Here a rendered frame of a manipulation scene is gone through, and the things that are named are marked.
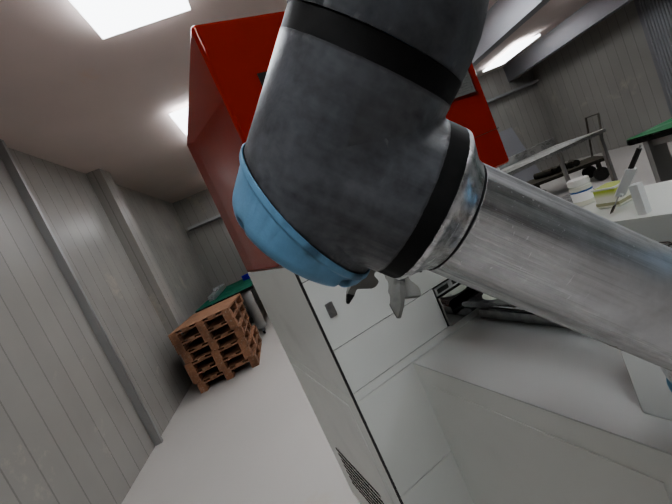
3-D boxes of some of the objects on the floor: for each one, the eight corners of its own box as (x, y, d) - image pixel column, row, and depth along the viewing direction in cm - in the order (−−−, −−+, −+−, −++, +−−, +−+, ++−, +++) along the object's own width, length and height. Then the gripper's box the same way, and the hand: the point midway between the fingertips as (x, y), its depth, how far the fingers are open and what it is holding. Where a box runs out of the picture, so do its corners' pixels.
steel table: (630, 201, 420) (602, 119, 409) (487, 272, 397) (453, 187, 386) (578, 206, 495) (552, 137, 484) (455, 266, 472) (425, 195, 461)
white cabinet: (512, 594, 110) (412, 364, 101) (655, 412, 148) (591, 233, 139) (891, 952, 51) (726, 477, 43) (967, 497, 89) (887, 199, 81)
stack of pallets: (213, 363, 524) (188, 315, 516) (263, 339, 535) (240, 292, 527) (195, 397, 413) (164, 337, 405) (259, 365, 424) (230, 306, 416)
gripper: (464, 207, 57) (439, 328, 55) (388, 215, 74) (366, 308, 72) (426, 188, 53) (397, 318, 51) (355, 202, 70) (331, 299, 68)
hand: (366, 310), depth 60 cm, fingers open, 14 cm apart
